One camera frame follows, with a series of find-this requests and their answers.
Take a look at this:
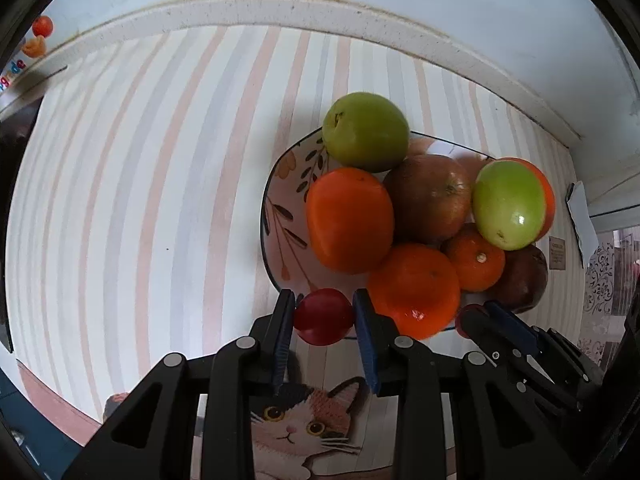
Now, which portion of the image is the floral oval ceramic plate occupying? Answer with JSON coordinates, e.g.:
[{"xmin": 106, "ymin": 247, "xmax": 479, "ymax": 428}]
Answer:
[{"xmin": 259, "ymin": 127, "xmax": 501, "ymax": 340}]

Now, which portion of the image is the brown mat label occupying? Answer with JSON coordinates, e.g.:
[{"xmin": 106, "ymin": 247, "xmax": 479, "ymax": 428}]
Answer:
[{"xmin": 548, "ymin": 236, "xmax": 566, "ymax": 271}]

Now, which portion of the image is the red-brown apple on plate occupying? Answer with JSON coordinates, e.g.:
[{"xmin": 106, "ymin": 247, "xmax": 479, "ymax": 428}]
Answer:
[{"xmin": 383, "ymin": 154, "xmax": 472, "ymax": 245}]

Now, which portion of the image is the dark small mandarin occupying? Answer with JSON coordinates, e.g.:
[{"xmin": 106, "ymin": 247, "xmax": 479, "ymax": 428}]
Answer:
[{"xmin": 442, "ymin": 223, "xmax": 506, "ymax": 292}]

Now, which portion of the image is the small red cherry tomato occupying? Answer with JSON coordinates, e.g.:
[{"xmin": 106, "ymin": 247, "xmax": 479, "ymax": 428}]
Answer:
[{"xmin": 294, "ymin": 288, "xmax": 355, "ymax": 346}]

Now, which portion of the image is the white card on counter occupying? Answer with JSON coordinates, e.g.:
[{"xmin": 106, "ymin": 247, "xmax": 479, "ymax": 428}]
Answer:
[{"xmin": 565, "ymin": 181, "xmax": 599, "ymax": 269}]

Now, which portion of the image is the blue cabinet front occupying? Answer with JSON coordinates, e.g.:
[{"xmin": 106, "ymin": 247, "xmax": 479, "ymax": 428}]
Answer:
[{"xmin": 0, "ymin": 372, "xmax": 81, "ymax": 479}]

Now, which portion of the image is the red apple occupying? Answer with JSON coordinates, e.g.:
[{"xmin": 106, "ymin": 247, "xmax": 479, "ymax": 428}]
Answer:
[{"xmin": 485, "ymin": 245, "xmax": 548, "ymax": 313}]

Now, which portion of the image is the orange front of plate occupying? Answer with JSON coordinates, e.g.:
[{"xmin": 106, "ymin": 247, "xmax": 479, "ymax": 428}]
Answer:
[{"xmin": 306, "ymin": 167, "xmax": 394, "ymax": 275}]

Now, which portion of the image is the large orange far right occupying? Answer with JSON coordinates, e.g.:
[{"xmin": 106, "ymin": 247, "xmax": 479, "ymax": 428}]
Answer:
[{"xmin": 503, "ymin": 157, "xmax": 556, "ymax": 242}]

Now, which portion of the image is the green apple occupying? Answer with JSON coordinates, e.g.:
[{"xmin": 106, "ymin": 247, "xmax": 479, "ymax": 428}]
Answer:
[
  {"xmin": 472, "ymin": 159, "xmax": 546, "ymax": 252},
  {"xmin": 322, "ymin": 92, "xmax": 410, "ymax": 174}
]

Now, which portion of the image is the striped mat with cat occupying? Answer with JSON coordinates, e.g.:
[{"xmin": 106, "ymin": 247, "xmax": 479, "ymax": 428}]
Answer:
[{"xmin": 4, "ymin": 24, "xmax": 582, "ymax": 480}]

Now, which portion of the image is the small orange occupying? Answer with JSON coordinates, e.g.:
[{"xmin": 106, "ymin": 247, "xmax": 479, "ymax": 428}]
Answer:
[{"xmin": 367, "ymin": 243, "xmax": 461, "ymax": 340}]

